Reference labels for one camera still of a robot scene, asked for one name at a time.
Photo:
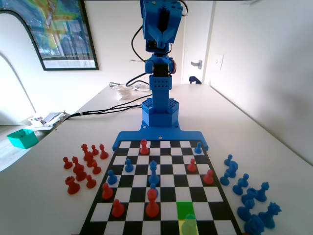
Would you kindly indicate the teal plastic box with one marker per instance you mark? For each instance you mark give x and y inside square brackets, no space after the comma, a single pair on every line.
[22,139]

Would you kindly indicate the red rook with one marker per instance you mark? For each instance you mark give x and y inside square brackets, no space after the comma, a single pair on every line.
[72,186]

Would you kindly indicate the blue pawn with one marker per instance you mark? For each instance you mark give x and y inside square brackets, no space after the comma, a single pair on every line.
[128,167]
[190,225]
[154,186]
[224,180]
[228,160]
[112,179]
[198,148]

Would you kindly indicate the white door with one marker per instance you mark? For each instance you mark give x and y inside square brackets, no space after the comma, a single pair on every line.
[195,36]

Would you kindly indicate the red bishop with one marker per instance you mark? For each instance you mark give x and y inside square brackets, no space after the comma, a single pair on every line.
[103,153]
[152,208]

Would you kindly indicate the blue geared gripper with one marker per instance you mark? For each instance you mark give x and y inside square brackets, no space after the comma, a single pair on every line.
[162,36]

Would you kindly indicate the black framed map poster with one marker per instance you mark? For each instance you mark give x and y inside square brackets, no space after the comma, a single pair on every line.
[63,29]

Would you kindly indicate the blue base plate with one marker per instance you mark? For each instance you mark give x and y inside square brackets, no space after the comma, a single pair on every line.
[137,137]

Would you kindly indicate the red pawn far row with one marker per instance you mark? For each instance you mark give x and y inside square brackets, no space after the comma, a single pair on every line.
[144,147]

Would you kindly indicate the black white chessboard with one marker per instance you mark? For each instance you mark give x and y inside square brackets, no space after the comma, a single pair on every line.
[168,186]

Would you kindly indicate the blue king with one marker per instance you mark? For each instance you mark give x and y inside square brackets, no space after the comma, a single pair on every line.
[153,174]

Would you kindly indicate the white light switch plate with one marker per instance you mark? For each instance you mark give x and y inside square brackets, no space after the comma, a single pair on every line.
[218,62]

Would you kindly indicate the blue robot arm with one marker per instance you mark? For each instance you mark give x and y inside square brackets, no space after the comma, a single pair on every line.
[160,98]

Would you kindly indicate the white stacked object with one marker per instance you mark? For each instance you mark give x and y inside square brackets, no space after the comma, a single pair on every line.
[123,93]

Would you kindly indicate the black zip tie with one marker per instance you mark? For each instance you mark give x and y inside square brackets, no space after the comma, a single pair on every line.
[138,61]

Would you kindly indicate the red king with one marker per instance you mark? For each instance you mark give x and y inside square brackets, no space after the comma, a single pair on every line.
[84,148]

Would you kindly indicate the white arched panel black rim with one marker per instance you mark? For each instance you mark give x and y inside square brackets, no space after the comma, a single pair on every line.
[14,80]

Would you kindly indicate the pile of papers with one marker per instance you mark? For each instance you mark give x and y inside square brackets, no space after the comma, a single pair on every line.
[49,118]

